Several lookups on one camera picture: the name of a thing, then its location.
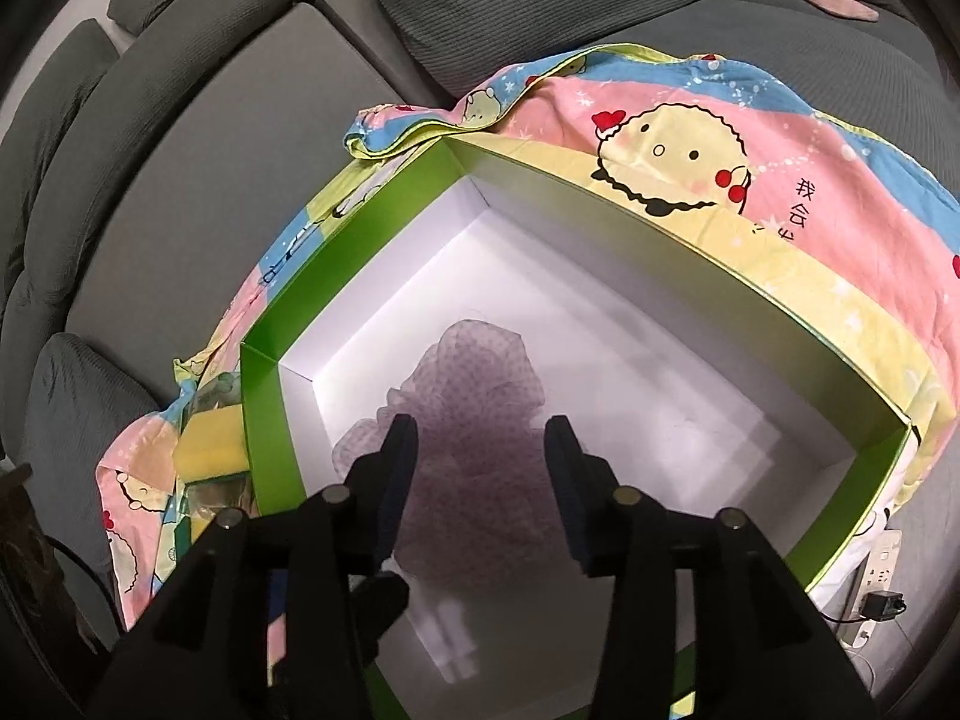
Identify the green cardboard box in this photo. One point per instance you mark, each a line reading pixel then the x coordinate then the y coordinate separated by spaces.
pixel 600 300

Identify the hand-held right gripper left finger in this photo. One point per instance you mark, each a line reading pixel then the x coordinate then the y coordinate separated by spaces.
pixel 401 480

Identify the purple mesh cloth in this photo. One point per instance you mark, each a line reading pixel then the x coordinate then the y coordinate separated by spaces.
pixel 465 390

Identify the grey sofa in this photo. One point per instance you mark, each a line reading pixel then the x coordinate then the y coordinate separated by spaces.
pixel 225 127

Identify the black plug adapter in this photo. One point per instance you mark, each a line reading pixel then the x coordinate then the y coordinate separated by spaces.
pixel 883 606

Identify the grey pillow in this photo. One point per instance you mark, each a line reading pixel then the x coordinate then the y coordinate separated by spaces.
pixel 555 7

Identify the white power strip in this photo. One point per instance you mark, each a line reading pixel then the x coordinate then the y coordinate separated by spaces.
pixel 881 559

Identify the cartoon printed blanket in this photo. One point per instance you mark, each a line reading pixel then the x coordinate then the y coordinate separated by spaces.
pixel 787 135

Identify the clear plastic sponge packet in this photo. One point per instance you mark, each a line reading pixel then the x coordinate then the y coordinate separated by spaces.
pixel 210 442

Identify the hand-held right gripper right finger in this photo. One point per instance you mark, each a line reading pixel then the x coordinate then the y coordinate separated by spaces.
pixel 566 480

